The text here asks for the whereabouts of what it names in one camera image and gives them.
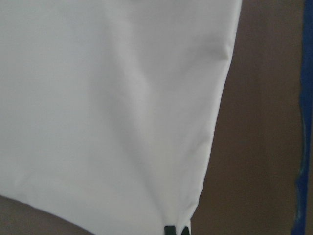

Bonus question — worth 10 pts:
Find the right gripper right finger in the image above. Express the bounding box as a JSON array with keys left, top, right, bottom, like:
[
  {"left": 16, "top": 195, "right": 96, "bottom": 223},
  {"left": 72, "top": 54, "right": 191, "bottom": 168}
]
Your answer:
[{"left": 182, "top": 226, "right": 190, "bottom": 235}]

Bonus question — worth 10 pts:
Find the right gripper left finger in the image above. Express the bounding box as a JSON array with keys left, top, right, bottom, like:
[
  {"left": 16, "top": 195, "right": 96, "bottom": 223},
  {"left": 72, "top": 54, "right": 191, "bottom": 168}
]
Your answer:
[{"left": 164, "top": 225, "right": 175, "bottom": 235}]

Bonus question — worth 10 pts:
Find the cream long-sleeve cat shirt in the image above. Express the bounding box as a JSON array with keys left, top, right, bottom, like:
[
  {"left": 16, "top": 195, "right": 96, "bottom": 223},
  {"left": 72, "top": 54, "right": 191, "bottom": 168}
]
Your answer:
[{"left": 0, "top": 0, "right": 242, "bottom": 235}]

